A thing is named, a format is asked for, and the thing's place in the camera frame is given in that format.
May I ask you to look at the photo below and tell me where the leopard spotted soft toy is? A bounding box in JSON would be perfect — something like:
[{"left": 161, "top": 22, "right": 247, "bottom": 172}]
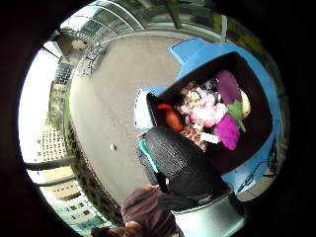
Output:
[{"left": 176, "top": 81, "right": 209, "bottom": 152}]

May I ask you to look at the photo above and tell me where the white label tag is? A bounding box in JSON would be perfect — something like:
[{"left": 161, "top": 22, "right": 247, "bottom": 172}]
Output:
[{"left": 199, "top": 131, "right": 221, "bottom": 145}]

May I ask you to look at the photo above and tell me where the orange soft toy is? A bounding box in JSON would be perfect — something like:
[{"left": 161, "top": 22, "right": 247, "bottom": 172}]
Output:
[{"left": 156, "top": 103, "right": 184, "bottom": 133}]

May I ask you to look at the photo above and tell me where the magenta soft toy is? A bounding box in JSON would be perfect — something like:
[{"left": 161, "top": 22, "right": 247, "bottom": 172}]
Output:
[{"left": 213, "top": 114, "right": 241, "bottom": 151}]

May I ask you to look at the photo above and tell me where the pink and white soft toy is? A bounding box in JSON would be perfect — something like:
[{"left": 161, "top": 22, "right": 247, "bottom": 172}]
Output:
[{"left": 190, "top": 88, "right": 229, "bottom": 128}]

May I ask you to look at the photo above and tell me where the the person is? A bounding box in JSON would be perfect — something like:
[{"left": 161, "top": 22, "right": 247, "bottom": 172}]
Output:
[{"left": 90, "top": 184, "right": 180, "bottom": 237}]

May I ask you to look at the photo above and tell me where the black and white soft toy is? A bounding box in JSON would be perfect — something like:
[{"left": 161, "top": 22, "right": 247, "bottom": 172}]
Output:
[{"left": 200, "top": 78, "right": 222, "bottom": 102}]

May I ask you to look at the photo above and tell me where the black plastic bin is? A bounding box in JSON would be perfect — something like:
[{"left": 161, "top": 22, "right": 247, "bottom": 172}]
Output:
[{"left": 146, "top": 50, "right": 275, "bottom": 176}]

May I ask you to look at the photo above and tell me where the beige soft toy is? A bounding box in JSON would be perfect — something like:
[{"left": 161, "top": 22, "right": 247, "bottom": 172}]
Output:
[{"left": 240, "top": 89, "right": 252, "bottom": 119}]

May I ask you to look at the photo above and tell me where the purple eggplant soft toy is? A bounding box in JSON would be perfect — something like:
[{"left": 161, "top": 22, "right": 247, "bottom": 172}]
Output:
[{"left": 215, "top": 68, "right": 243, "bottom": 107}]

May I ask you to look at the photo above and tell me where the blue table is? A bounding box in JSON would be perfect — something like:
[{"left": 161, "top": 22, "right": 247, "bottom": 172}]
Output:
[{"left": 133, "top": 38, "right": 283, "bottom": 195}]

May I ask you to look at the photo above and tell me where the tall pale building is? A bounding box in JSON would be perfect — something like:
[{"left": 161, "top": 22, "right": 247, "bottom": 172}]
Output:
[{"left": 36, "top": 119, "right": 71, "bottom": 163}]

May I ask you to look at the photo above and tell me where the dark railing bar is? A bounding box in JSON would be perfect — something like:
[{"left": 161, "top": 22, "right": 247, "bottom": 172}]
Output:
[{"left": 24, "top": 155, "right": 79, "bottom": 172}]

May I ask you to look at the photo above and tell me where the metal fence railing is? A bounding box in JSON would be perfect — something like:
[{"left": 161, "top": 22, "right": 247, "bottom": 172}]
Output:
[{"left": 76, "top": 41, "right": 107, "bottom": 79}]

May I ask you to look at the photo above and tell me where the grey metal pole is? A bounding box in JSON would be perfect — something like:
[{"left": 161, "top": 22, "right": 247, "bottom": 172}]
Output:
[{"left": 219, "top": 14, "right": 229, "bottom": 43}]

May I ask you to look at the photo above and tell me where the glass canopy roof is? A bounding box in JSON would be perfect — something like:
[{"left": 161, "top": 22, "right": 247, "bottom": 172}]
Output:
[{"left": 60, "top": 0, "right": 147, "bottom": 43}]

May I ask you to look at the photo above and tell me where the black cable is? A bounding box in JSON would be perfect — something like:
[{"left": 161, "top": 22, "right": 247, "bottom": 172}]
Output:
[{"left": 236, "top": 144, "right": 279, "bottom": 195}]

